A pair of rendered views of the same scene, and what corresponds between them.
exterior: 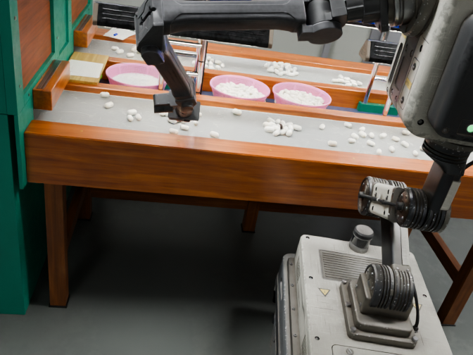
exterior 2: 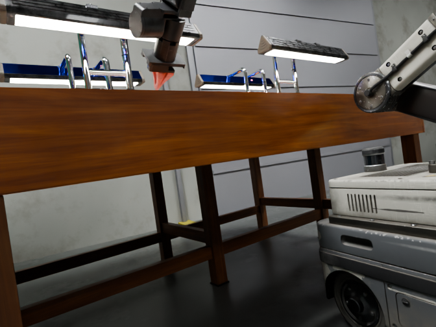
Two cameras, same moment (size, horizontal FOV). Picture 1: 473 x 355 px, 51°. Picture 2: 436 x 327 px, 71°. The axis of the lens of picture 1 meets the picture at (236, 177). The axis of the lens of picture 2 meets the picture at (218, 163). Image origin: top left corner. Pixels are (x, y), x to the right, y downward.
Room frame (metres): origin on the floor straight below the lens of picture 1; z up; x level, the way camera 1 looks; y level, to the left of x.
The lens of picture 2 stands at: (0.72, 0.46, 0.59)
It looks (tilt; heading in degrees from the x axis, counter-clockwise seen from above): 1 degrees down; 335
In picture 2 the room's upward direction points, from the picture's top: 8 degrees counter-clockwise
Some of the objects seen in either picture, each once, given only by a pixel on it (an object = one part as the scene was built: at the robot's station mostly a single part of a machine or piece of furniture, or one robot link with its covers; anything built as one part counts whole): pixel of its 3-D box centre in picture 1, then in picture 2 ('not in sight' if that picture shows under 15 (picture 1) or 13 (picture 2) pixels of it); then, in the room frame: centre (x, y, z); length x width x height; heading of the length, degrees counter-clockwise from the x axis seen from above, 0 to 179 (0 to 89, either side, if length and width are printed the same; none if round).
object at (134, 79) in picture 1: (137, 86); not in sight; (1.98, 0.49, 0.71); 0.22 x 0.22 x 0.06
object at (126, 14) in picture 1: (185, 24); (115, 21); (1.74, 0.27, 1.08); 0.62 x 0.08 x 0.07; 100
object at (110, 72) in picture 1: (137, 84); not in sight; (1.98, 0.49, 0.72); 0.27 x 0.27 x 0.10
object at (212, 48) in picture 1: (257, 69); not in sight; (2.63, -0.01, 0.67); 1.81 x 0.12 x 0.19; 100
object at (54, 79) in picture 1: (53, 83); not in sight; (1.60, 0.69, 0.83); 0.30 x 0.06 x 0.07; 10
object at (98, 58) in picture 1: (84, 67); not in sight; (1.94, 0.70, 0.77); 0.33 x 0.15 x 0.01; 10
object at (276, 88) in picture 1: (299, 103); not in sight; (2.11, -0.22, 0.72); 0.27 x 0.27 x 0.10
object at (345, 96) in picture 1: (269, 89); not in sight; (2.25, -0.08, 0.71); 1.81 x 0.05 x 0.11; 100
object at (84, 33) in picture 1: (86, 29); not in sight; (2.27, 0.82, 0.83); 0.30 x 0.06 x 0.07; 10
